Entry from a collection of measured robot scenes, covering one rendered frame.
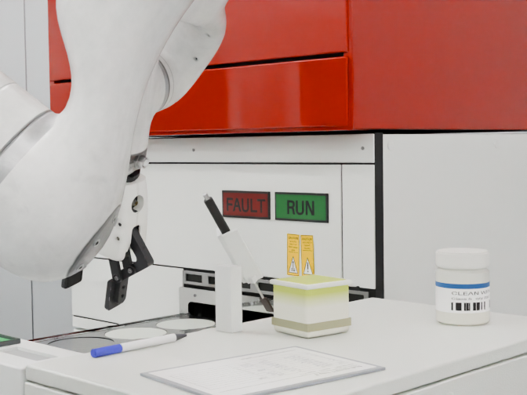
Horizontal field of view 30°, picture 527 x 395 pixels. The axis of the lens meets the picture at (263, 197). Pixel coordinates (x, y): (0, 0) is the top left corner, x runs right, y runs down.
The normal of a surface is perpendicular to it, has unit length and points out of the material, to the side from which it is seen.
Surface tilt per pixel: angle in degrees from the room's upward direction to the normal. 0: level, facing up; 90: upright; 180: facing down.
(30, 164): 66
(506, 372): 90
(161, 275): 90
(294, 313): 90
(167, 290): 90
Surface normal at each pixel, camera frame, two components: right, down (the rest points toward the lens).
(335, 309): 0.61, 0.04
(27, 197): 0.02, 0.04
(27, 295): -0.69, 0.05
